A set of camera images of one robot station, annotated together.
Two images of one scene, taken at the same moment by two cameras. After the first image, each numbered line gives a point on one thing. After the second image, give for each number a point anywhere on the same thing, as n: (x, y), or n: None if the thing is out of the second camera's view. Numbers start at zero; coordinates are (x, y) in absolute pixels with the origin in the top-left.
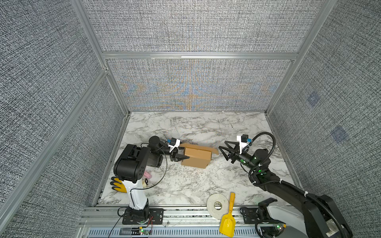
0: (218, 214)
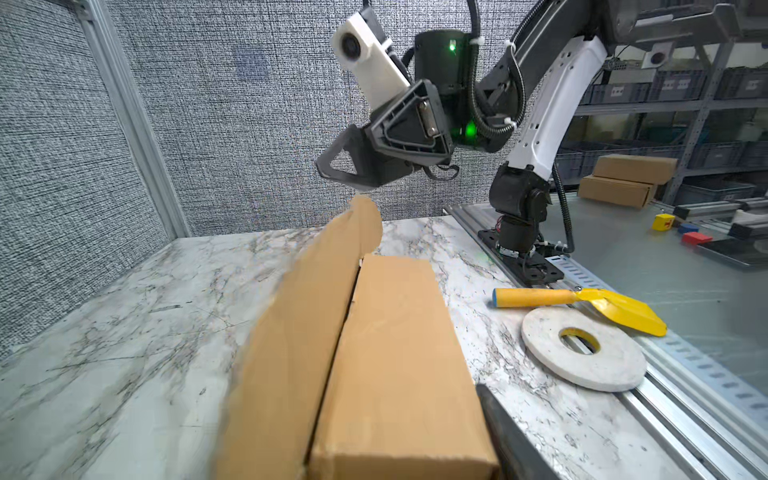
0: (618, 365)
